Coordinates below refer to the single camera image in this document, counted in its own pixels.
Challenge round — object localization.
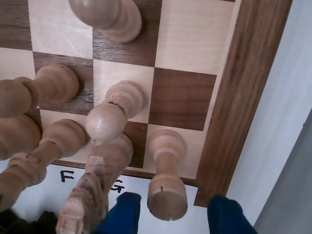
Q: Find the light wooden pawn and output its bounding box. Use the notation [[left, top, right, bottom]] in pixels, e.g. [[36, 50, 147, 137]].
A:
[[85, 80, 149, 142], [69, 0, 143, 44], [0, 63, 80, 118]]

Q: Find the wooden chessboard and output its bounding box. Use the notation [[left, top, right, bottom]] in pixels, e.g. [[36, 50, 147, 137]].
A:
[[0, 0, 293, 208]]

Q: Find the light wooden knight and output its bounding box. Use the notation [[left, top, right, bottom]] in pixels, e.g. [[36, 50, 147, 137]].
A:
[[55, 133, 134, 234]]

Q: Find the paper strip with letters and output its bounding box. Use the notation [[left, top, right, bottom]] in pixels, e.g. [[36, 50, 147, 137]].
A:
[[0, 159, 198, 234]]

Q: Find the light wooden king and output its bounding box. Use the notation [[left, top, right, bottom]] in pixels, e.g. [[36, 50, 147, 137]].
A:
[[0, 114, 41, 161]]

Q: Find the light wooden rook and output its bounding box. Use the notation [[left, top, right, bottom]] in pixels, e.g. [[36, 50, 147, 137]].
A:
[[147, 130, 189, 222]]

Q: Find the light wooden bishop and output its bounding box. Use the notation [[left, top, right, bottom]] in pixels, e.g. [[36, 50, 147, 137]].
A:
[[0, 118, 86, 213]]

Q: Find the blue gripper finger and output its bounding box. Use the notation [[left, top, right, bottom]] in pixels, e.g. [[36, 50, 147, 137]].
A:
[[207, 195, 258, 234], [94, 192, 142, 234]]

